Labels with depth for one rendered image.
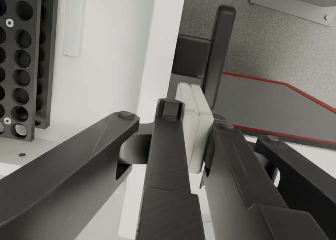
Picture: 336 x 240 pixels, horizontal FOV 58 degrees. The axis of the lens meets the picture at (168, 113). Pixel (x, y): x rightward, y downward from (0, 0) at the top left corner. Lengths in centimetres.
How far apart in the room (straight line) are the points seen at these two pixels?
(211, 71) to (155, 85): 4
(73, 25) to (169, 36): 12
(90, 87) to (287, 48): 98
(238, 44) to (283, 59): 18
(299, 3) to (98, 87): 97
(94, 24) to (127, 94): 7
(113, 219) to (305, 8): 97
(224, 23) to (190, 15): 91
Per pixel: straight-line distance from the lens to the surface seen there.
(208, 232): 43
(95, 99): 30
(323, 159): 45
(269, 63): 119
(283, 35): 119
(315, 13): 121
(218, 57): 21
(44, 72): 27
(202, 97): 17
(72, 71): 30
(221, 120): 16
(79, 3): 28
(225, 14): 21
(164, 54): 19
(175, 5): 19
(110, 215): 45
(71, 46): 29
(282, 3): 117
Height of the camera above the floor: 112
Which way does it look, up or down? 73 degrees down
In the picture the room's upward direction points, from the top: 178 degrees counter-clockwise
